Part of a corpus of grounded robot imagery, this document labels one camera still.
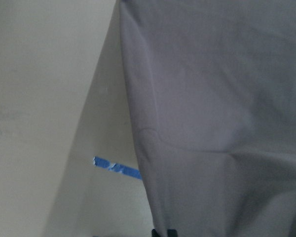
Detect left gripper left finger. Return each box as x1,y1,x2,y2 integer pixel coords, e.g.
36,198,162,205
151,229,160,237

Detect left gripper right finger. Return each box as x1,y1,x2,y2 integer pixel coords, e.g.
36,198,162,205
167,229,178,237

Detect dark brown t-shirt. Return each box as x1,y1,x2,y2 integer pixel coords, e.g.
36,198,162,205
119,0,296,237

